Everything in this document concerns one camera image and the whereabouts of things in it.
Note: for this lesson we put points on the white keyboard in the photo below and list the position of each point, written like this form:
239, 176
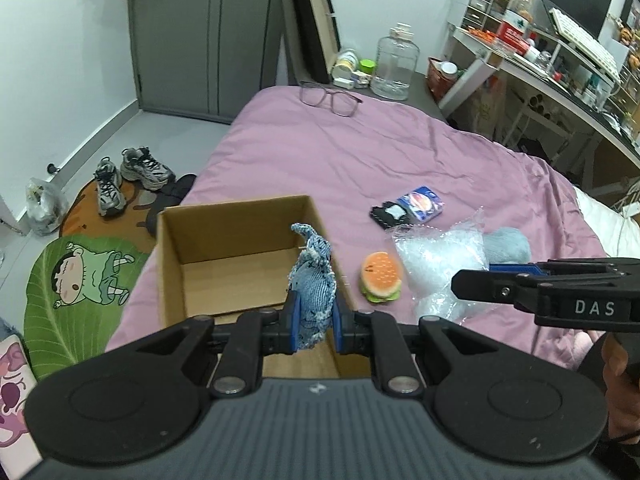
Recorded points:
574, 34

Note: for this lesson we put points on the grey sneaker left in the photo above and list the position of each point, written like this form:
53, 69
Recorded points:
111, 199

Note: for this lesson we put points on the green cartoon leaf rug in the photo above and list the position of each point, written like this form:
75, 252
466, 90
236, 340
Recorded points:
74, 299

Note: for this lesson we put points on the blue denim fabric toy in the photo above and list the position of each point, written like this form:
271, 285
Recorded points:
314, 282

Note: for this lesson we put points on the blue tissue pack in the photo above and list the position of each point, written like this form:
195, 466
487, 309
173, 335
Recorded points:
422, 204

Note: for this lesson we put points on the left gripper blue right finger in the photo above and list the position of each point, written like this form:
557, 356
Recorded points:
373, 345

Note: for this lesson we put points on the red container under desk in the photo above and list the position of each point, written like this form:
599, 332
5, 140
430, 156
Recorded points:
440, 77

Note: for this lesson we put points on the clear trash plastic bag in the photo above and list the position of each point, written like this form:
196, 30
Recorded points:
46, 206

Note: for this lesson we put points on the pink cartoon tote bag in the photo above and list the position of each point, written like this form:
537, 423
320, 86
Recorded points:
18, 451

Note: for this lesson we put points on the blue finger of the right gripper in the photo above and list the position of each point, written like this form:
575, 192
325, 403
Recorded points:
518, 290
515, 269

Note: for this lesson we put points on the dark-framed eyeglasses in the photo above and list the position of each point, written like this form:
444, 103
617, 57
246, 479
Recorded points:
339, 102

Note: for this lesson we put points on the red-label water bottle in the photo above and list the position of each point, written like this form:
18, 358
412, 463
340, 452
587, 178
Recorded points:
513, 27

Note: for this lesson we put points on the white desk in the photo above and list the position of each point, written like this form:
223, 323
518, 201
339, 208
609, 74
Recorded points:
579, 150

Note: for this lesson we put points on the grey-blue fluffy plush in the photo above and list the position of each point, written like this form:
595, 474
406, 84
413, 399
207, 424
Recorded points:
507, 246

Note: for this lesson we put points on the grey sneaker right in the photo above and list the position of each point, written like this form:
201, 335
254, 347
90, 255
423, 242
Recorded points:
139, 165

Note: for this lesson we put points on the grey door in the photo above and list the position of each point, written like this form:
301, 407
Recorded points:
203, 59

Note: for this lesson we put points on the large clear water jug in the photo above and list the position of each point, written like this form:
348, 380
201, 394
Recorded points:
396, 60

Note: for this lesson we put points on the grey sneaker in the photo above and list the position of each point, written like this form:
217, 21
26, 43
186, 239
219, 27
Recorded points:
139, 165
111, 199

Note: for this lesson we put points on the brown cardboard box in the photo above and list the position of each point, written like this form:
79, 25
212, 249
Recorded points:
227, 258

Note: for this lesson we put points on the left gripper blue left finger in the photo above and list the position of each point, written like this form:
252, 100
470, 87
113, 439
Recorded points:
242, 346

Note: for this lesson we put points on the black framed cardboard tray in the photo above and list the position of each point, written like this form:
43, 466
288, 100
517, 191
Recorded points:
315, 42

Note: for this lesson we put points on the burger plush toy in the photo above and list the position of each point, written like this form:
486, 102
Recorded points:
380, 278

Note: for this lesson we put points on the yellow-label jar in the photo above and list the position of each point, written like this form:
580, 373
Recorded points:
345, 65

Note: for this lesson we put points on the person's right hand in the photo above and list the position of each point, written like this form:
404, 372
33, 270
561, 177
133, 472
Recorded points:
622, 394

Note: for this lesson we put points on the white stuffing plastic bag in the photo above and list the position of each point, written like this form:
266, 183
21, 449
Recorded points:
432, 257

